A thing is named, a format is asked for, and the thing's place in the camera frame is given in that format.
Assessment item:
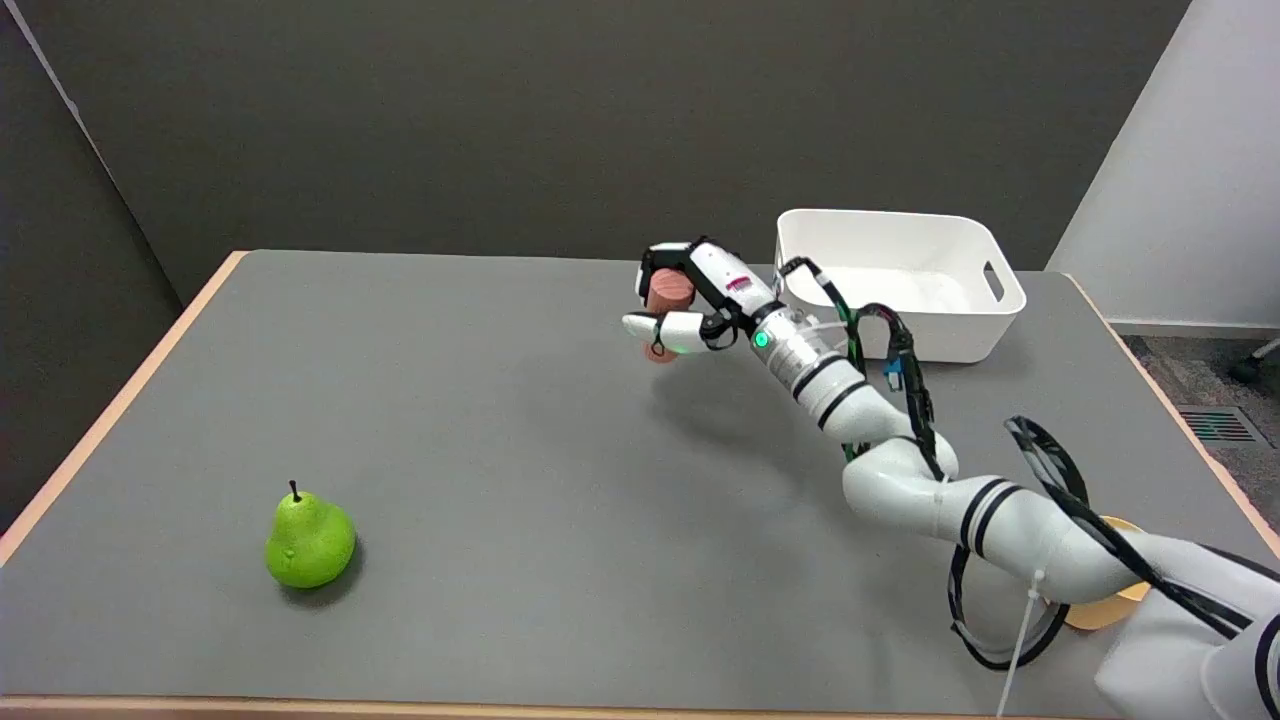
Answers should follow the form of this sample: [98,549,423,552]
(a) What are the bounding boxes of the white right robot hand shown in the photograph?
[622,238,784,356]

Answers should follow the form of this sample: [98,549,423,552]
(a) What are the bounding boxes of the reddish wooden cylinder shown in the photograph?
[644,268,696,363]

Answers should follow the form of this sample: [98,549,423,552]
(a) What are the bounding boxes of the white plastic box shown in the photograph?
[775,208,1028,364]

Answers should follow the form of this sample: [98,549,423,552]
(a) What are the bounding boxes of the green pear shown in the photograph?
[264,480,358,590]

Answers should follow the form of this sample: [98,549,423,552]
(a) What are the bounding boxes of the yellow round disc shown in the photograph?
[1040,516,1153,632]

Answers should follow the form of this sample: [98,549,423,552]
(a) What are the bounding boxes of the floor vent grille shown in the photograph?
[1178,405,1258,445]

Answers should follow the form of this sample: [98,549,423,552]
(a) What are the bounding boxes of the black chair caster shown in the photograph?
[1229,340,1280,386]

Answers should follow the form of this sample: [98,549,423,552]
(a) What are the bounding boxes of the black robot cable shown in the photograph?
[778,257,1256,671]

